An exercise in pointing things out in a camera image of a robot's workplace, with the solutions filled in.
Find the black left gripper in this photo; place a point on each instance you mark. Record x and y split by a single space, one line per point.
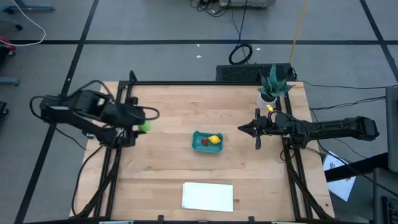
132 128

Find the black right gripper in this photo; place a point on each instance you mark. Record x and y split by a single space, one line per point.
265 126

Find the green toy cabbage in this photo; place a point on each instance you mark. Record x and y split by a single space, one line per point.
145 126

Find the yellow toy lemon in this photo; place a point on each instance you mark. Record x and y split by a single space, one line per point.
214 139

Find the red toy strawberry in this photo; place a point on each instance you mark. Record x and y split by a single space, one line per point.
204 142

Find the teal plastic tupperware container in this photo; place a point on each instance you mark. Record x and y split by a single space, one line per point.
199 148

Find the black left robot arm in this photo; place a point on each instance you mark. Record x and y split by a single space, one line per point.
87 105

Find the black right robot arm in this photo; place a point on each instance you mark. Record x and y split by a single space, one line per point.
335 127

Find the snake plant in white pot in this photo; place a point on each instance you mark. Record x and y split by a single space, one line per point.
273 88

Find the black vented computer case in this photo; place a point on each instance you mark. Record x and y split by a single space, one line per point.
242 73

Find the white paper towel stack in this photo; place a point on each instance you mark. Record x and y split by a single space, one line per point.
207 196

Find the black table clamp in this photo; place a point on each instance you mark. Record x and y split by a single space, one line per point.
251 219
160 218

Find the silver aluminium strip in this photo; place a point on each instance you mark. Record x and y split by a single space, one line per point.
287 222
116 222

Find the white printed sheet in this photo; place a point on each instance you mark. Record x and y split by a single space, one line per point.
340 183

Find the grey equipment box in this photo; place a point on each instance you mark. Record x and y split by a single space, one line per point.
247 3

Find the grey raised desk panel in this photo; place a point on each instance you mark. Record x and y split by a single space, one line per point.
392 130

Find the grey desk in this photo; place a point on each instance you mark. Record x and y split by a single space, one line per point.
385 186

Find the red object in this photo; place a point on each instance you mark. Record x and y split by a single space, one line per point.
6 42

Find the black keyboard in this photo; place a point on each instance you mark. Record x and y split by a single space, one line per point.
391 211

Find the grey desk foot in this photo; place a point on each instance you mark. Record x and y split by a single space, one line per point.
31 7

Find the silver arm base bracket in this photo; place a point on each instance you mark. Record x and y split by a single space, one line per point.
89 135

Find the black aluminium table frame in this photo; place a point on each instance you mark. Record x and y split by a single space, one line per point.
202 83

